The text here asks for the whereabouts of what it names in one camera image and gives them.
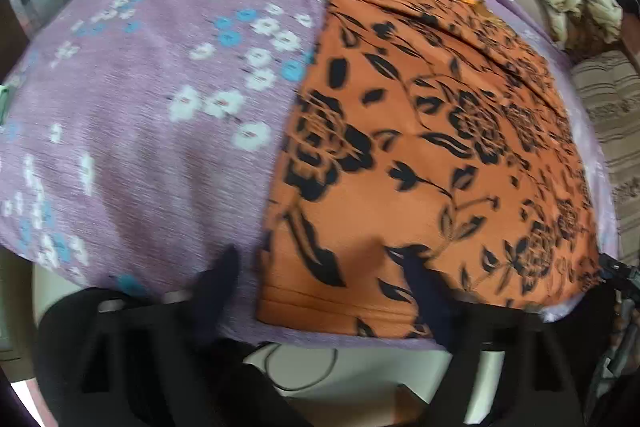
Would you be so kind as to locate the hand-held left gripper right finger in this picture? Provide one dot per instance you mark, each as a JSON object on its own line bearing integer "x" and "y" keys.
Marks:
{"x": 425, "y": 292}

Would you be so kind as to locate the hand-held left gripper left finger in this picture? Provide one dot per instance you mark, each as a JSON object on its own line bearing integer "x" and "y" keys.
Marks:
{"x": 216, "y": 292}

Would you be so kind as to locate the orange black floral garment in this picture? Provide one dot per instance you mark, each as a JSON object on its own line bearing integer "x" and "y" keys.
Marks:
{"x": 415, "y": 157}

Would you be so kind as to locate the purple floral bedsheet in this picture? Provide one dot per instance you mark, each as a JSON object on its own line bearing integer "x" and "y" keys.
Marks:
{"x": 150, "y": 147}

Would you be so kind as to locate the striped brown cushion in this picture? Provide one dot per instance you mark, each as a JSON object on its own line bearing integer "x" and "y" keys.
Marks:
{"x": 612, "y": 107}

